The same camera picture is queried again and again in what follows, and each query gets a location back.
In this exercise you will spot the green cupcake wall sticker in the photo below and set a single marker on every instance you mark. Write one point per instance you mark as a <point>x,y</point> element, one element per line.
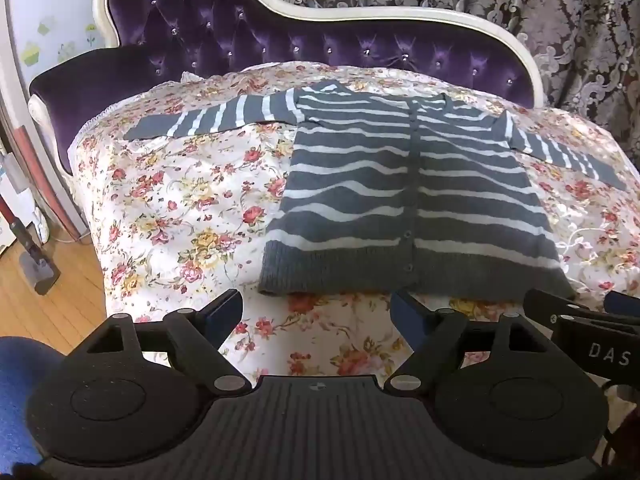
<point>46,25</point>
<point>30,54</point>

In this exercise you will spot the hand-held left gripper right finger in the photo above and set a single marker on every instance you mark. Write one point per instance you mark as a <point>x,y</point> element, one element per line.
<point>407,316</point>

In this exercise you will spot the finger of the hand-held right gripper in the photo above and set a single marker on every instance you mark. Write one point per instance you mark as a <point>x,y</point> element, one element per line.
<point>550,305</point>
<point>622,304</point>

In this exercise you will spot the white standing panel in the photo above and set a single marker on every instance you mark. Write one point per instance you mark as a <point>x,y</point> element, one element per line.
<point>45,150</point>

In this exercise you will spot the purple tufted sofa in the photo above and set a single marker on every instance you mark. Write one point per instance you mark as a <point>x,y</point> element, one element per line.
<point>225,30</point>

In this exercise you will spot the flower wall sticker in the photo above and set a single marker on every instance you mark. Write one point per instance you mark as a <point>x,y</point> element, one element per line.
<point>91,34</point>

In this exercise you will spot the blue chair seat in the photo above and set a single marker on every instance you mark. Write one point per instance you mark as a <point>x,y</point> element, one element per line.
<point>20,385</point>

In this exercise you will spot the grey white striped cardigan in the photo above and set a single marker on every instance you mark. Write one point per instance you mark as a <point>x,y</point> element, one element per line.
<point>400,200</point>

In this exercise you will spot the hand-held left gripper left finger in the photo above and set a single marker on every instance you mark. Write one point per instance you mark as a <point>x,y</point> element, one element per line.
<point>222,312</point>

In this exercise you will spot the floral bedspread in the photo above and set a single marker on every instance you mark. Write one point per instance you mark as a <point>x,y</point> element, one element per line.
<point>190,200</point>

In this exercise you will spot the red grey stick vacuum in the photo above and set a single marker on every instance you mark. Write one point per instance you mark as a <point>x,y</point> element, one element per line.
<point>37,270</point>

